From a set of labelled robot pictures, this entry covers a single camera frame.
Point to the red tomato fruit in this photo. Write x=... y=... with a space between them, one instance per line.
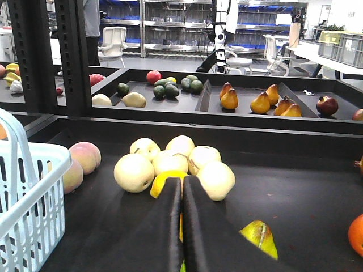
x=153 y=76

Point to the pale pear upper tray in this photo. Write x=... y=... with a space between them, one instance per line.
x=134 y=99

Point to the light blue plastic basket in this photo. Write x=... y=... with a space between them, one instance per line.
x=32 y=198

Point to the brown pear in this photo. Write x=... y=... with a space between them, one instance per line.
x=230 y=99

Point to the yellow lemon by pears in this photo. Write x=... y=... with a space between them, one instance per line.
x=163 y=178

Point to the white pear front right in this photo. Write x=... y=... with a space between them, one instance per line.
x=217 y=179

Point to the orange right tray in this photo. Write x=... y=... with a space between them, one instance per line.
x=355 y=235

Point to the white pear front left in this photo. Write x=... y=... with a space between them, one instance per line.
x=134 y=173

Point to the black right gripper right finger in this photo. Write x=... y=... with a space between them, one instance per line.
x=211 y=243

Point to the pink peach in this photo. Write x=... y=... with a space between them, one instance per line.
x=87 y=154

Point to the green pear back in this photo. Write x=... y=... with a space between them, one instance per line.
x=260 y=234

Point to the dark green avocado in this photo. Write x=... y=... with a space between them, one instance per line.
x=171 y=91

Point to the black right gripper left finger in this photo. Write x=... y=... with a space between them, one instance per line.
x=153 y=245

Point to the white pear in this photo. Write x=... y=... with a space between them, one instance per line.
x=217 y=179
x=134 y=173

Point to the white garlic bulb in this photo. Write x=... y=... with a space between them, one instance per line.
x=16 y=87

